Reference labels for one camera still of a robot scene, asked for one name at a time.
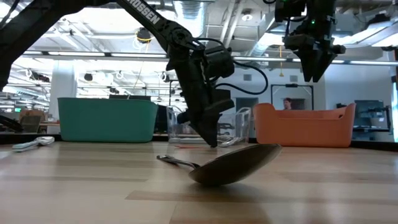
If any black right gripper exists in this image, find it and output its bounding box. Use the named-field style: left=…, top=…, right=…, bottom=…
left=282, top=32, right=346, bottom=83

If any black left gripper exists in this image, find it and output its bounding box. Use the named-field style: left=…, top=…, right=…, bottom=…
left=169, top=46, right=236, bottom=147

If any teal patterned handle spoon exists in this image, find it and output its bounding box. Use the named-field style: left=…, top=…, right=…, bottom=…
left=12, top=136, right=56, bottom=153
left=217, top=136, right=242, bottom=148

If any black metal spoon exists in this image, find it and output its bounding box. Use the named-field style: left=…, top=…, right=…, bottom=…
left=156, top=143, right=283, bottom=187

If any clear plastic bin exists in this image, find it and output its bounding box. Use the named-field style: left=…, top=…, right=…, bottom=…
left=166, top=105, right=252, bottom=146

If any orange plastic bin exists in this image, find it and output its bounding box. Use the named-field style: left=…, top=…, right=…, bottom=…
left=252, top=102, right=357, bottom=148

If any black computer monitor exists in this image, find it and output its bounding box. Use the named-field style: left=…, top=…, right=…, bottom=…
left=353, top=99, right=392, bottom=131

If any long LED light bar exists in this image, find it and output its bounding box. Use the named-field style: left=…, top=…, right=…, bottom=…
left=0, top=49, right=398, bottom=67

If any glowing blue screen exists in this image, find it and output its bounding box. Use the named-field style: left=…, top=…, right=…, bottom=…
left=391, top=81, right=398, bottom=142

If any green plastic bin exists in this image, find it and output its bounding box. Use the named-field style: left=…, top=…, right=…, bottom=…
left=57, top=97, right=159, bottom=144

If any brown office chair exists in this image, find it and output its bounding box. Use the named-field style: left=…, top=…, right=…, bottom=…
left=17, top=108, right=46, bottom=134

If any black station frame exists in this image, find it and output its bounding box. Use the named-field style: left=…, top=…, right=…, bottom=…
left=269, top=83, right=315, bottom=110

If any black left wrist camera cable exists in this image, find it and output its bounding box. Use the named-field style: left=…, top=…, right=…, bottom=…
left=213, top=60, right=269, bottom=96

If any slanted silver ceiling duct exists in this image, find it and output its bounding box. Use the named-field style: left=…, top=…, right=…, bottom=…
left=248, top=12, right=290, bottom=60

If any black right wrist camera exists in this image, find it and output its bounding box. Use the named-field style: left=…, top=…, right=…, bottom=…
left=275, top=0, right=308, bottom=23

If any black aluminium frame rail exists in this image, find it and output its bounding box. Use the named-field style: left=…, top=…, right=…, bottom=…
left=350, top=139, right=398, bottom=152
left=0, top=133, right=62, bottom=145

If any black dome camera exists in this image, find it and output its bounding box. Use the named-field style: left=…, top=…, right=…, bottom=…
left=136, top=26, right=153, bottom=44

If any large ribbed silver duct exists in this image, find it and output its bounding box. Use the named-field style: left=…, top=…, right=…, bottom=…
left=172, top=0, right=208, bottom=24

